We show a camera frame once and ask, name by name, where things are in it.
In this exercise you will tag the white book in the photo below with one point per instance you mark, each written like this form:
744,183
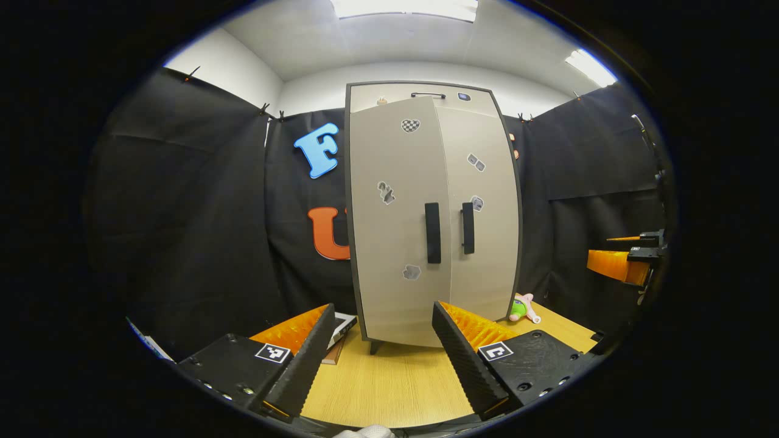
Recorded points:
344,325

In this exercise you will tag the black backdrop cloth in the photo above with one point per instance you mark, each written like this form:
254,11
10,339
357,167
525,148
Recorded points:
182,213

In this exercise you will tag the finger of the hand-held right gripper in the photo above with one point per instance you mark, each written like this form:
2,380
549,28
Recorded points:
651,237
614,264

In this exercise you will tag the large ceiling light panel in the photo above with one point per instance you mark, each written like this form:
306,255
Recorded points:
401,7

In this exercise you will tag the brown book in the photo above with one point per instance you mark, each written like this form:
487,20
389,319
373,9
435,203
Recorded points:
333,356

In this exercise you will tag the grey cabinet door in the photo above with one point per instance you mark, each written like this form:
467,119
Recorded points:
389,243
493,255

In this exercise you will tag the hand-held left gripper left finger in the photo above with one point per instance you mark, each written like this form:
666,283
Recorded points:
237,365

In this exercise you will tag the pink starfish plush toy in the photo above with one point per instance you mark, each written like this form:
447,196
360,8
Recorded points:
520,309

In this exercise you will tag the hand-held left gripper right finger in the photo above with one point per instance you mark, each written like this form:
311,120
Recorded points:
535,359

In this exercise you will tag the grey shoe cabinet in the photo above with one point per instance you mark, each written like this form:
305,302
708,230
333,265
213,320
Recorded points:
365,90

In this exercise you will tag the small ceiling light panel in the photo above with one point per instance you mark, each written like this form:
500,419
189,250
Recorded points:
590,67

